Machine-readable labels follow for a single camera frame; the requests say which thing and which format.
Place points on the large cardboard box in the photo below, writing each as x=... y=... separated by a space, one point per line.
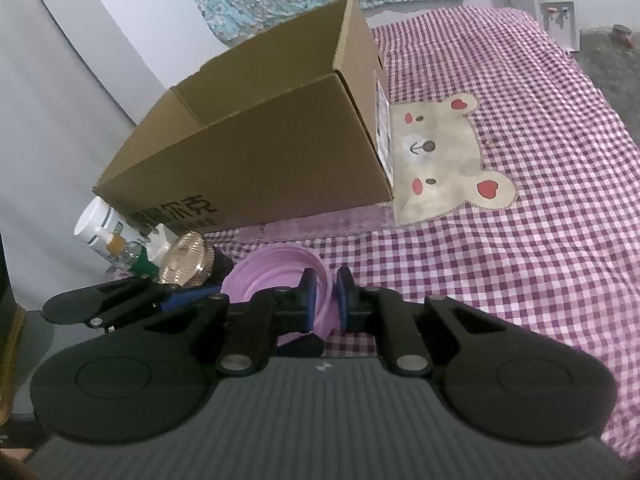
x=292 y=122

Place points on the white supplement bottle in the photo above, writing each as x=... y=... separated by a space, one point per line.
x=100 y=215

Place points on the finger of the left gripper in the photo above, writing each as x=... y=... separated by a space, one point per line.
x=186 y=296

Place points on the white water dispenser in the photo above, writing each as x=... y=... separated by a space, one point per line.
x=556 y=17

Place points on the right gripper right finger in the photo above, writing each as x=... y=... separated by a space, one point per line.
x=383 y=314

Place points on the purple checkered tablecloth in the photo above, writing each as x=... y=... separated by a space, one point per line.
x=564 y=258

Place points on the gold round compact case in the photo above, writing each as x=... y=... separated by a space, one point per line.
x=193 y=261

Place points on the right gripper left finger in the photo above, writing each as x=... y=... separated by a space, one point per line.
x=255 y=325

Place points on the green dropper bottle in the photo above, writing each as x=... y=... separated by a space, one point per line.
x=128 y=255

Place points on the white power adapter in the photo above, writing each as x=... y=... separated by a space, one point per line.
x=158 y=242

